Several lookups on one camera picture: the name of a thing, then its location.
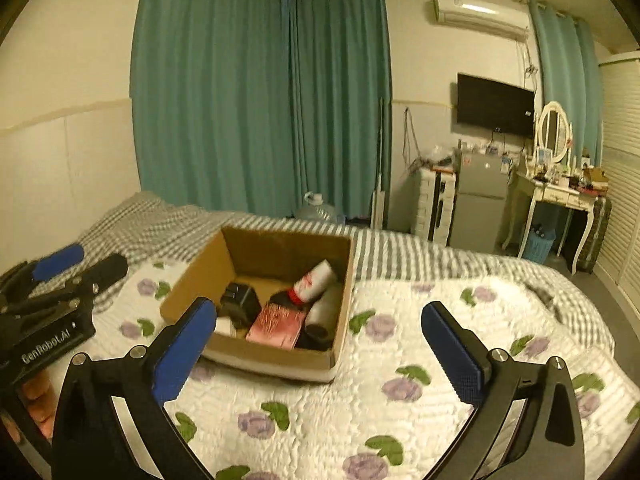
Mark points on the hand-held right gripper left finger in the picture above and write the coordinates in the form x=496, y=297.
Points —
x=182, y=355

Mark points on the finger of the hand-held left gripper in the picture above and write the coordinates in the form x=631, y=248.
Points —
x=105, y=267
x=57, y=262

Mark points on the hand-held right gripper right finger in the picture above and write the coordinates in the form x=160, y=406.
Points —
x=452, y=355

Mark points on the small white item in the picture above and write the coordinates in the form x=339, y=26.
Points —
x=225, y=326

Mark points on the small black box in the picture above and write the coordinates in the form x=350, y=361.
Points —
x=245, y=302

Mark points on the cardboard box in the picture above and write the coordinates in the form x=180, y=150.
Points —
x=270, y=360

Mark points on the pink rose-print box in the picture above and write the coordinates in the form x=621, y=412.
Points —
x=277, y=325

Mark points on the white plastic bottle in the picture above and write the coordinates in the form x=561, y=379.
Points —
x=326, y=305

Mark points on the red and white bottle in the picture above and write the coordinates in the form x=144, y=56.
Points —
x=312, y=280

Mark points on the person's left hand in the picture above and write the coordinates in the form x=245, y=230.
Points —
x=40, y=400

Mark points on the bed with floral quilt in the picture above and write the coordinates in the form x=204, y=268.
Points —
x=150, y=220

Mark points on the white floral quilt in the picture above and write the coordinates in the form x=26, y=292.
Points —
x=340, y=420

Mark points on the blue laundry basket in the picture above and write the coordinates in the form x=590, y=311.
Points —
x=536, y=247

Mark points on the white ribbed suitcase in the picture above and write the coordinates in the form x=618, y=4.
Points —
x=425, y=205

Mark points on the grey small fridge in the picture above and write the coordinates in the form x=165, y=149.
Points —
x=480, y=200

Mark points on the white mop pole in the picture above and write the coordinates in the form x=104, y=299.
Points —
x=380, y=200

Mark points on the brown suitcase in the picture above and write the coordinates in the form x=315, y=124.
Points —
x=595, y=235

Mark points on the white dressing table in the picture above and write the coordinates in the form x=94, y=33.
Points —
x=555, y=192

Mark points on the clear water jug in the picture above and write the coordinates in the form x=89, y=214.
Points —
x=317, y=210

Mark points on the wide teal curtain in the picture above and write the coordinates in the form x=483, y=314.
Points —
x=210, y=85

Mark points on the white louvred wardrobe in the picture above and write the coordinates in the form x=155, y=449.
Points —
x=622, y=175

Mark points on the white oval mirror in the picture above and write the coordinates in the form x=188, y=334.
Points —
x=552, y=127

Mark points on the narrow teal curtain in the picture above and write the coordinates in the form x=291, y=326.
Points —
x=340, y=100

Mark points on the teal grommet curtain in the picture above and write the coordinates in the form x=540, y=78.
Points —
x=565, y=75

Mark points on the white air conditioner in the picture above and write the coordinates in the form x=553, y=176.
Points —
x=480, y=15

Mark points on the black wall television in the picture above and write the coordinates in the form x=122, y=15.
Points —
x=495, y=105

